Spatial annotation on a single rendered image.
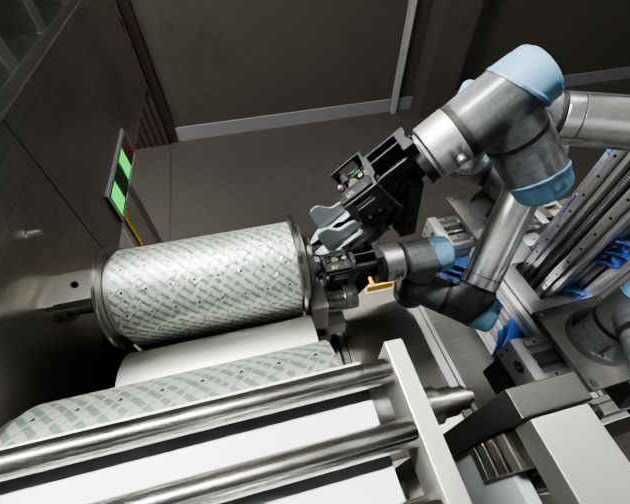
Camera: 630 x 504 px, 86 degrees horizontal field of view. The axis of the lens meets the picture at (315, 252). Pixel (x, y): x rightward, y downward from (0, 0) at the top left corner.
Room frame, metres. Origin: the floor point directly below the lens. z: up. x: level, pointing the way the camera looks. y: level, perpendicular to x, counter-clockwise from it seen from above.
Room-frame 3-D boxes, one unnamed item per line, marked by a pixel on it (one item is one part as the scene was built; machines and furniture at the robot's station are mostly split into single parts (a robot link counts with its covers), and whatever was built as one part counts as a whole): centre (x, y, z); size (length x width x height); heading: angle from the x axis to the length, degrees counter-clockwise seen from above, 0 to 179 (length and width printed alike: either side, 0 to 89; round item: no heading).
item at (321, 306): (0.28, -0.02, 1.05); 0.06 x 0.05 x 0.31; 103
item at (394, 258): (0.41, -0.15, 1.11); 0.08 x 0.05 x 0.08; 13
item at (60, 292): (0.24, 0.32, 1.28); 0.06 x 0.05 x 0.02; 103
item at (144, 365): (0.16, 0.12, 1.17); 0.26 x 0.12 x 0.12; 103
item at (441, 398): (0.08, -0.11, 1.33); 0.06 x 0.03 x 0.03; 103
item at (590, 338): (0.39, -0.75, 0.87); 0.15 x 0.15 x 0.10
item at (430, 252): (0.43, -0.22, 1.11); 0.11 x 0.08 x 0.09; 103
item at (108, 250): (0.25, 0.27, 1.25); 0.15 x 0.01 x 0.15; 13
